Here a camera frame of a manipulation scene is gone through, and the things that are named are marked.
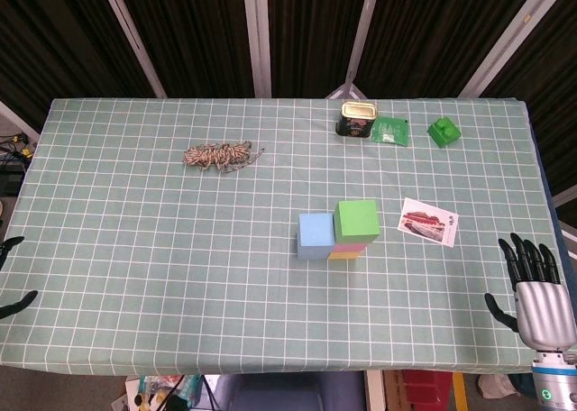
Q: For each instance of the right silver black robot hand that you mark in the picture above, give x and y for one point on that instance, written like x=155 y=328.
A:
x=541 y=312

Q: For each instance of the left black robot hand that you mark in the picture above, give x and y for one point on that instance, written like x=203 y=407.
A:
x=15 y=303

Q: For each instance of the pink foam cube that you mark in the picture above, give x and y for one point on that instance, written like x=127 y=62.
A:
x=349 y=248

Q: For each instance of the green foam cube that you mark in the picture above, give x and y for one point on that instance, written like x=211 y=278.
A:
x=356 y=219

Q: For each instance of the blue foam cube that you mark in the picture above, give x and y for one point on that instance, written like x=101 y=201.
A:
x=315 y=228
x=315 y=256

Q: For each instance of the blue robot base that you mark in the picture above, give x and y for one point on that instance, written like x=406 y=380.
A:
x=279 y=395

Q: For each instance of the white crumpled cloth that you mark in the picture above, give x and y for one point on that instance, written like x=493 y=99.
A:
x=496 y=386

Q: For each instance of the yellow bar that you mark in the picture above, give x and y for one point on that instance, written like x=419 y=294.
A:
x=460 y=390

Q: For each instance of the red box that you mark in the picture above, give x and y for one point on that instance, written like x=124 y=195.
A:
x=426 y=386

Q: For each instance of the white picture postcard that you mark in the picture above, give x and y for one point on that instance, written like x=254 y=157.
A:
x=428 y=224

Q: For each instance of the colourful packaging pile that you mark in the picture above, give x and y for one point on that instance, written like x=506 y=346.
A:
x=153 y=393

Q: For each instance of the green checked tablecloth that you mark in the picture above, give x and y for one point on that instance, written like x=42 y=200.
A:
x=180 y=249

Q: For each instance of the white table leg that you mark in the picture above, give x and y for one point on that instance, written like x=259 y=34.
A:
x=374 y=390

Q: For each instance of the green plastic stud brick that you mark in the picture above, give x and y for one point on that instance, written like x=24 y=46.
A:
x=444 y=134

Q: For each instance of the yellow foam cube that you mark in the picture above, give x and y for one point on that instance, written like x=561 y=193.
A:
x=345 y=255

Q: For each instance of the green foil packet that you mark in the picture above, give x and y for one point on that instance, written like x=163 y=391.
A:
x=390 y=131

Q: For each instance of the black gold tin can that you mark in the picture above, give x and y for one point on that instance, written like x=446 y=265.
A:
x=356 y=125

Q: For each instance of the dark curtain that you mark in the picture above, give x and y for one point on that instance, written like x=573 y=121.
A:
x=203 y=32

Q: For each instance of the white frame post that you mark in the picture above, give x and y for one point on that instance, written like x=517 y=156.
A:
x=565 y=198
x=360 y=37
x=509 y=37
x=258 y=37
x=135 y=41
x=18 y=120

